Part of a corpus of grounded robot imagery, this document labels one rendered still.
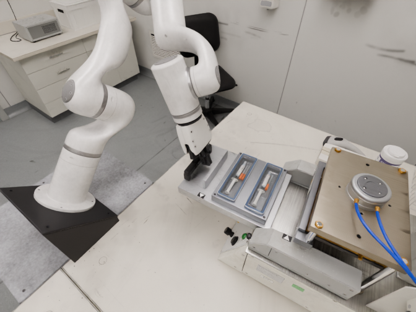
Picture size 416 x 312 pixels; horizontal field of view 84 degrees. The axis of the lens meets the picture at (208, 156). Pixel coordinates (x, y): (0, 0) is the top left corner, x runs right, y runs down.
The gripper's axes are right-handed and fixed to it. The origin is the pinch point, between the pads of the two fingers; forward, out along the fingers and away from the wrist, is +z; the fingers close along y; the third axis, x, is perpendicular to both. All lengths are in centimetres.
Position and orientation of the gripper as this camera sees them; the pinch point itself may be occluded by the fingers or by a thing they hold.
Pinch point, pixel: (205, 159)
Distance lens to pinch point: 74.3
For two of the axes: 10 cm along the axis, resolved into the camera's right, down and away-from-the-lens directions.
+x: 8.2, 1.0, -5.7
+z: 3.0, 7.7, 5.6
